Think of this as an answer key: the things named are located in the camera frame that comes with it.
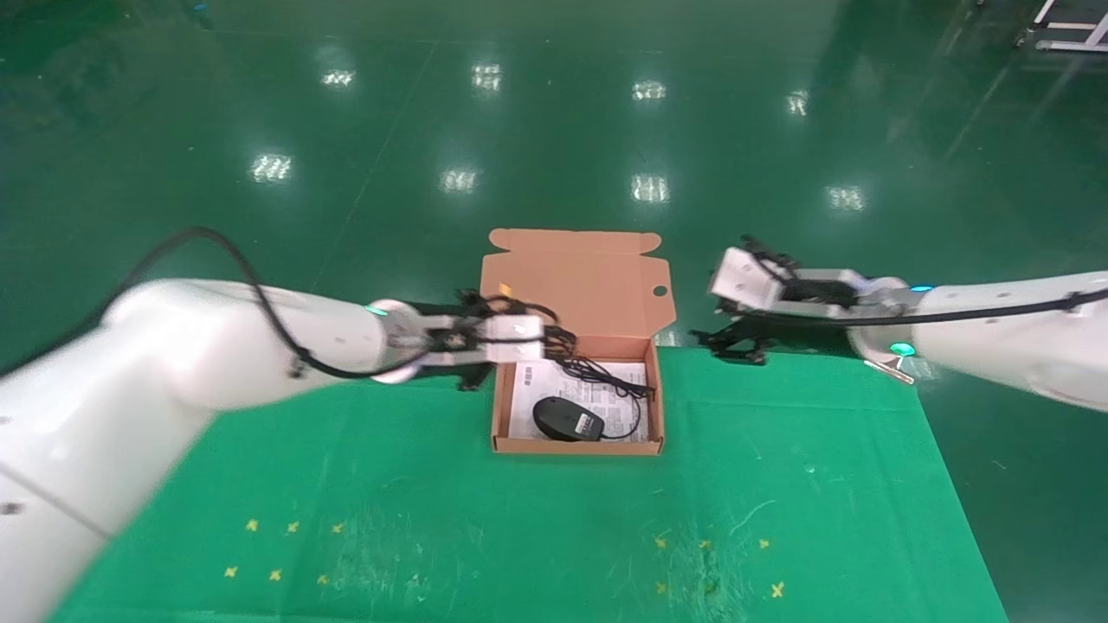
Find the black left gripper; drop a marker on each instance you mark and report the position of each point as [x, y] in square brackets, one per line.
[472, 376]

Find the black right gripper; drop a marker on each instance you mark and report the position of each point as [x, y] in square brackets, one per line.
[822, 294]

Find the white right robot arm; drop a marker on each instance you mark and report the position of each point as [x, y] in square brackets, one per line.
[995, 346]

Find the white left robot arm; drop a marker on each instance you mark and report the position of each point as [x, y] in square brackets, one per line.
[173, 346]

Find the open brown cardboard box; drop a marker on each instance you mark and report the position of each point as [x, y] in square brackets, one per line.
[576, 285]

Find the white printed instruction sheet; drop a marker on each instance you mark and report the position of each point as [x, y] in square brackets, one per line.
[524, 389]

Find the metal binder clip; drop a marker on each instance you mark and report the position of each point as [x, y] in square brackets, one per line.
[892, 370]

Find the green table mat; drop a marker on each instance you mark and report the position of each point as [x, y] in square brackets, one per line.
[433, 536]

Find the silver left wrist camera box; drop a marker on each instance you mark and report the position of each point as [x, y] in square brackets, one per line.
[518, 337]

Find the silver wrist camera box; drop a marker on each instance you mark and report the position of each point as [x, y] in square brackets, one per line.
[518, 337]
[744, 281]

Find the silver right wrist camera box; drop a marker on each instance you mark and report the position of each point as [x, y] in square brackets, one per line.
[744, 281]

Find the white metal cart frame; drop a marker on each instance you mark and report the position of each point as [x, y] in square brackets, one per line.
[1078, 45]

